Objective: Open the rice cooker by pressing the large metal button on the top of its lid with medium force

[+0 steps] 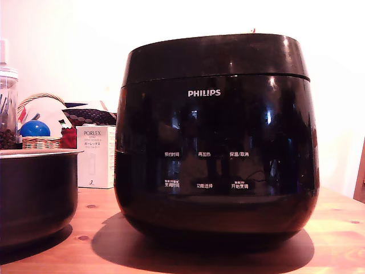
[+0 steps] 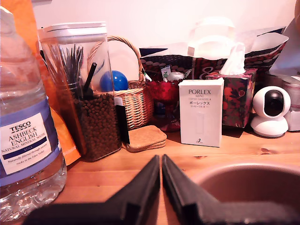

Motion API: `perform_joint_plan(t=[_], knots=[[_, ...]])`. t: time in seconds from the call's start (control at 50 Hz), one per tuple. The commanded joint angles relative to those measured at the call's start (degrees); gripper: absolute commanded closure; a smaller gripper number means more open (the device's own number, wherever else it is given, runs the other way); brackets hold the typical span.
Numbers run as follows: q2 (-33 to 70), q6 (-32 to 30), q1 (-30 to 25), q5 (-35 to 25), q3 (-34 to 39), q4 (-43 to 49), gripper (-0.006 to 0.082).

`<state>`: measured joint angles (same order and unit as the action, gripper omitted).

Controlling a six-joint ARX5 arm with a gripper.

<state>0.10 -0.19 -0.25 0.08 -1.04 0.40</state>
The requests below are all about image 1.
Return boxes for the black Philips rice cooker body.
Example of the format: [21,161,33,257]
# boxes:
[113,73,320,244]

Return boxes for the black rice cooker lid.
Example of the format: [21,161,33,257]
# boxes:
[121,33,311,86]

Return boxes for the white Porlex cardboard box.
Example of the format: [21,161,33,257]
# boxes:
[76,124,117,189]

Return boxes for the dark dotted cloth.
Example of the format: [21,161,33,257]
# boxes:
[62,107,117,127]

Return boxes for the red fabric pouch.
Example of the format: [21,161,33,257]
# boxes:
[60,127,78,149]

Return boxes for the white cloth with coloured marks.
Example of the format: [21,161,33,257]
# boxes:
[17,98,72,138]

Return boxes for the woven wicker basket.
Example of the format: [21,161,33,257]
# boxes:
[17,92,68,150]

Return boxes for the blue ball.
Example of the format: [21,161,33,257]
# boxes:
[19,120,51,138]

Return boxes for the black inner pot silver rim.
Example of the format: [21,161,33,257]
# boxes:
[0,148,84,249]

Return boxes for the dark roasted coffee beans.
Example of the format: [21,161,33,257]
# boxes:
[0,128,18,150]

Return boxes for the clear glass jar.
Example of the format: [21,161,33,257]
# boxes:
[0,38,19,150]

